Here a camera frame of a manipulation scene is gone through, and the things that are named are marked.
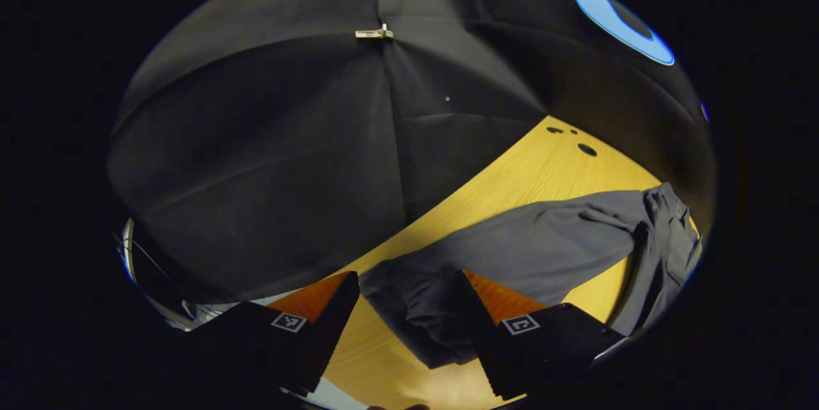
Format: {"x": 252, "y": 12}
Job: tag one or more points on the black backdrop cloth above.
{"x": 269, "y": 154}

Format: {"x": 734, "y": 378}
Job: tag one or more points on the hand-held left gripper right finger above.
{"x": 486, "y": 333}

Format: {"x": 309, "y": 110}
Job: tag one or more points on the silver metal clip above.
{"x": 375, "y": 32}

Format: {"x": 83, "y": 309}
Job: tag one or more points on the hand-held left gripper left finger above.
{"x": 329, "y": 327}

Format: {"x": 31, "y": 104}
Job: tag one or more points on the grey button shirt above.
{"x": 544, "y": 244}

